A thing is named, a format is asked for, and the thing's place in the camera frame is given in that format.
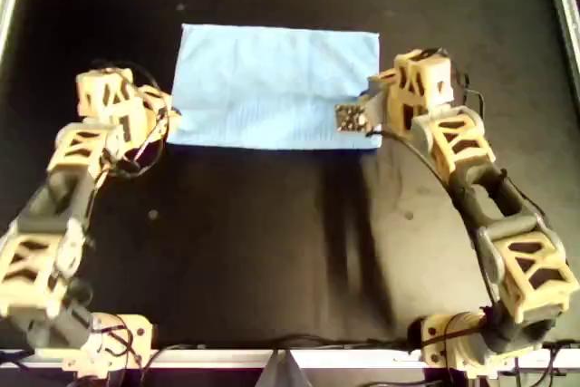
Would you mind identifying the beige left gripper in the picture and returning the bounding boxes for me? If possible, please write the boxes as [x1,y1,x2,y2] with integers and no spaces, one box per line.
[75,67,183,152]

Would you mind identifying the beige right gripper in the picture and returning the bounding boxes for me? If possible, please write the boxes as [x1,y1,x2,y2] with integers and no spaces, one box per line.
[367,49,455,134]

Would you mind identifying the black right arm wires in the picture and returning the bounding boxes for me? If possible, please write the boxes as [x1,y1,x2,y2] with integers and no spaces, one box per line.
[452,67,487,123]

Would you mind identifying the grey camera stand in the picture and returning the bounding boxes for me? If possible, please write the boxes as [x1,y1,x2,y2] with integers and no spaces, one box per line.
[256,349,312,387]

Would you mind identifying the light blue cloth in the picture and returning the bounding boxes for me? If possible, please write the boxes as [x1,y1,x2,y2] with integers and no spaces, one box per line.
[166,23,382,152]

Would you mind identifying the beige right arm base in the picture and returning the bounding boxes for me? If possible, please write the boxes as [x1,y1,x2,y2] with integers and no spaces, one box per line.
[419,312,499,380]

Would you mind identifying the beige left arm base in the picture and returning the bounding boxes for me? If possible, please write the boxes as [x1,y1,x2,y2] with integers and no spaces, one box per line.
[63,312,154,380]

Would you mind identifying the black camera circuit board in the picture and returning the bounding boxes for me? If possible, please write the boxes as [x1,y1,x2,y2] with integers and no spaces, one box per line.
[333,103,369,133]

